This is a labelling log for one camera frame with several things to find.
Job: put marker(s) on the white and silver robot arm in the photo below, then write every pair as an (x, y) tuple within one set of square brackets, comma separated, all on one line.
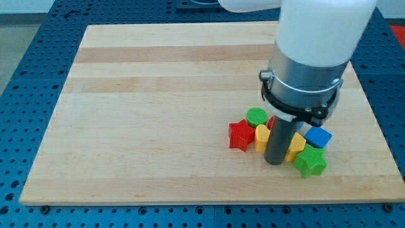
[(314, 43)]

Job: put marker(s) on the red star block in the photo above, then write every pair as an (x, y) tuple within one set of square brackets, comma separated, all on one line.
[(240, 135)]

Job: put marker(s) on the green star block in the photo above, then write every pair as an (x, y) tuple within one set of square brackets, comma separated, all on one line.
[(310, 161)]

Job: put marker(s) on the green cylinder block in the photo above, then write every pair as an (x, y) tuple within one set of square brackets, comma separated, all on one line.
[(256, 116)]

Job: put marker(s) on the wooden board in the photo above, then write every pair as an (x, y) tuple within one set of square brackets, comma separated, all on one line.
[(143, 119)]

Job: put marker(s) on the yellow heart block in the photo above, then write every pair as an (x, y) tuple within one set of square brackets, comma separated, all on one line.
[(261, 137)]

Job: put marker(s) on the red block behind rod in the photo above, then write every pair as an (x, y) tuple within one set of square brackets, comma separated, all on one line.
[(270, 122)]

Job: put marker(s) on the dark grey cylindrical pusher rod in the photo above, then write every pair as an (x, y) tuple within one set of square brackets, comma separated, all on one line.
[(281, 135)]

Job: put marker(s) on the yellow pentagon block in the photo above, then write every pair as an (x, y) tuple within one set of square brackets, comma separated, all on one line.
[(297, 145)]

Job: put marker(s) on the blue cube block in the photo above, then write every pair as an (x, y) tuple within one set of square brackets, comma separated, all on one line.
[(317, 137)]

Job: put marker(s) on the blue perforated table plate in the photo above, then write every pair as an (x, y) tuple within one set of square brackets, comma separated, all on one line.
[(30, 97)]

